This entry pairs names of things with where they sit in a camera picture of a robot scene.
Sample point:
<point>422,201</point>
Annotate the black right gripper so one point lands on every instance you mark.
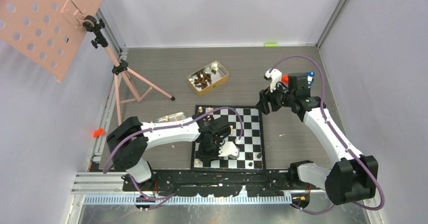
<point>263,104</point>

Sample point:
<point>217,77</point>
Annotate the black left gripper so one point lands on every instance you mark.
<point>207,158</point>

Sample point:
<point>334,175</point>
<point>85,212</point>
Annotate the black white chessboard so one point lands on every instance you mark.
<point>252,142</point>

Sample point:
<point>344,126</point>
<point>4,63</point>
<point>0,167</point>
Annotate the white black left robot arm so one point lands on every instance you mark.
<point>128,142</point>

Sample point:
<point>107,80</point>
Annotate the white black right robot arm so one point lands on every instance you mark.
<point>352,175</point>

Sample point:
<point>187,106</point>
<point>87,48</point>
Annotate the gold tin with dark pieces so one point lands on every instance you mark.
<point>208,78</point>

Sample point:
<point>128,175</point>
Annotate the red toy block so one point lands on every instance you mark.
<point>285,79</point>

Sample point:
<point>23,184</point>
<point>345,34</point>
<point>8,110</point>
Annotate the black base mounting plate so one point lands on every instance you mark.
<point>187,183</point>

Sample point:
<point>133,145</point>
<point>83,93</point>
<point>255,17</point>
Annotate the silver tin lid tray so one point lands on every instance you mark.
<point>172,117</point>

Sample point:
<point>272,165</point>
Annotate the green tape marker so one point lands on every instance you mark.
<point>270,44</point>

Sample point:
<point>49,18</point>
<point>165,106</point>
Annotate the pink perforated music stand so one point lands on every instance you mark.
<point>50,32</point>

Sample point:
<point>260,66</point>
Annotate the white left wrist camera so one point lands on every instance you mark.
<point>230,149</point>

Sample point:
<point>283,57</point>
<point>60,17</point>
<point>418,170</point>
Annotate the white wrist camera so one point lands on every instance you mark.
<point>273,76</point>
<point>230,149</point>

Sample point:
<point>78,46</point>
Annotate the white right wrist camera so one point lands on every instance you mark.
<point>273,76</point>

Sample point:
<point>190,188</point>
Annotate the orange clip on rail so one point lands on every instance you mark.
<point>97,133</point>

